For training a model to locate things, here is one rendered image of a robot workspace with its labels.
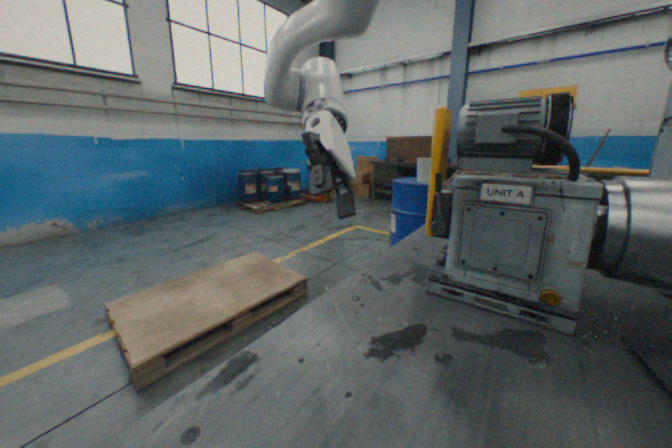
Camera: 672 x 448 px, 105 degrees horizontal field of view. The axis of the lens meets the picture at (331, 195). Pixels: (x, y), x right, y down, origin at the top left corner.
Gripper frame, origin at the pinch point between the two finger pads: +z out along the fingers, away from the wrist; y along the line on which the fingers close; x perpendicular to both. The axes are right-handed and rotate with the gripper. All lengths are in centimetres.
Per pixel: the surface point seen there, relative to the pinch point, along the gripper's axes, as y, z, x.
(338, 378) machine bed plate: 22.6, 24.5, 12.5
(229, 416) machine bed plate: 9.9, 27.3, 27.0
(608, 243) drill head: 43, 6, -46
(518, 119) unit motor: 28, -23, -38
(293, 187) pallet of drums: 343, -266, 219
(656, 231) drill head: 39, 6, -52
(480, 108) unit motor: 31, -32, -33
